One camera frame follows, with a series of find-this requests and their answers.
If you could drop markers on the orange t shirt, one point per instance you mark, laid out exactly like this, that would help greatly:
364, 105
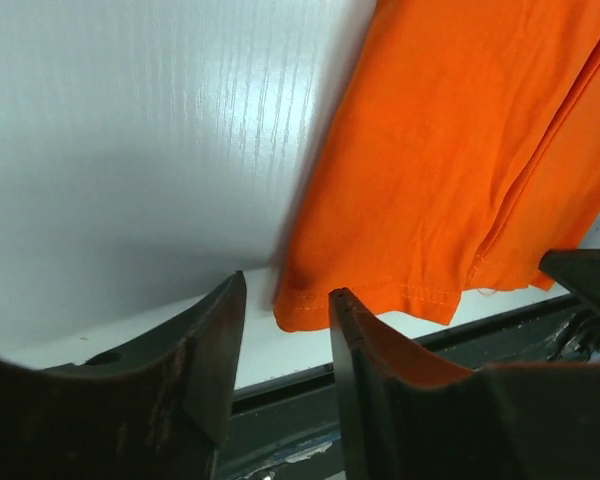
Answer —
466, 146

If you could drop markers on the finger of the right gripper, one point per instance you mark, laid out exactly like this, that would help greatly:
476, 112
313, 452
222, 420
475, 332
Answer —
578, 271

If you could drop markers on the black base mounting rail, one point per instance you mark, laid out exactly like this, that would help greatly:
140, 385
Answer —
290, 428

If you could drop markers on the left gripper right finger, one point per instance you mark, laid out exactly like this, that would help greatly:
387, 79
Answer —
407, 413

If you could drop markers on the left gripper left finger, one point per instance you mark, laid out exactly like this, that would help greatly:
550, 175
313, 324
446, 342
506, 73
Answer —
155, 407

